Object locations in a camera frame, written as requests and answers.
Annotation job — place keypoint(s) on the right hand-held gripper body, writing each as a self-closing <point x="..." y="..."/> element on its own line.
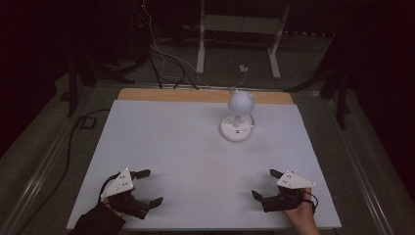
<point x="293" y="181"/>

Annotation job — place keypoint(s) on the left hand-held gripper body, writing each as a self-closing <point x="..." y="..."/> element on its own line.
<point x="121" y="184"/>

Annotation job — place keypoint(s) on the white round desk lamp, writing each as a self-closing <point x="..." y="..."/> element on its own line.
<point x="240" y="102"/>

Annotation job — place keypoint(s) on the person's left hand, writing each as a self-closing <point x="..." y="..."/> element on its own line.
<point x="115" y="210"/>

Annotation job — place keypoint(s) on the person's right hand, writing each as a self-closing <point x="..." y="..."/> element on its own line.
<point x="303" y="220"/>

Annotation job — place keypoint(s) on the white table mat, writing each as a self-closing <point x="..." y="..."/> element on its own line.
<point x="195" y="169"/>

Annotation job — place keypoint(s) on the black square floor box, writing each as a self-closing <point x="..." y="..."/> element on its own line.
<point x="88" y="122"/>

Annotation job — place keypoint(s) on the dark tripod stand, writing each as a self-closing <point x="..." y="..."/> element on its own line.
<point x="341" y="98"/>
<point x="72" y="88"/>

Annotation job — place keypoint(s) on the white metal stand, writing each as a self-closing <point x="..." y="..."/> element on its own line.
<point x="200" y="49"/>

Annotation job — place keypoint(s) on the metal floor rail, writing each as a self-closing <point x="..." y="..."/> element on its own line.
<point x="36" y="182"/>
<point x="362" y="176"/>

